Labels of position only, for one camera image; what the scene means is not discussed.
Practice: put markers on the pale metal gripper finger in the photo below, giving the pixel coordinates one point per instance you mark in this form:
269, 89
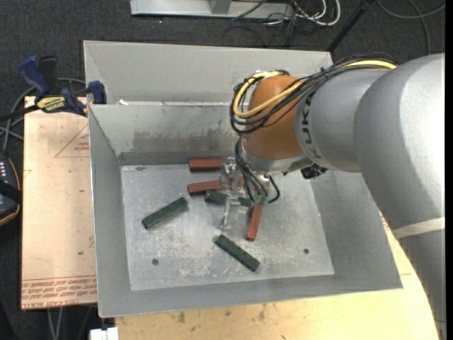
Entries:
229, 168
230, 207

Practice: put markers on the dark green flat block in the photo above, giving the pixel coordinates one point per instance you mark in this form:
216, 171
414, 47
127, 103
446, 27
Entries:
237, 253
216, 197
165, 212

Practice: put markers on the red-brown flat block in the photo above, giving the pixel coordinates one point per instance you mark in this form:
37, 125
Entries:
203, 187
255, 223
205, 164

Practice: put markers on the grey metal bin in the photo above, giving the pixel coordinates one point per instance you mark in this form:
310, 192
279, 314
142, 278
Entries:
177, 250

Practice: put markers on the brown cardboard board red print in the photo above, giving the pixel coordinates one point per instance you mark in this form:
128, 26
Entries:
56, 207

